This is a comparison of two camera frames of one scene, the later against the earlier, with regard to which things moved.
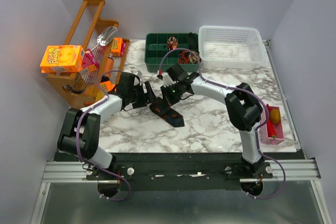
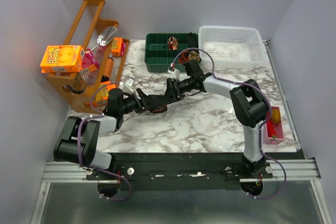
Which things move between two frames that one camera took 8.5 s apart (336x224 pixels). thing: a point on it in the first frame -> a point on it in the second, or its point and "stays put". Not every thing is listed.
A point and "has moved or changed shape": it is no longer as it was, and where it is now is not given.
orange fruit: (275, 116) stays put
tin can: (79, 86) stays put
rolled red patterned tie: (172, 43) stays put
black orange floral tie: (171, 116) has moved or changed shape
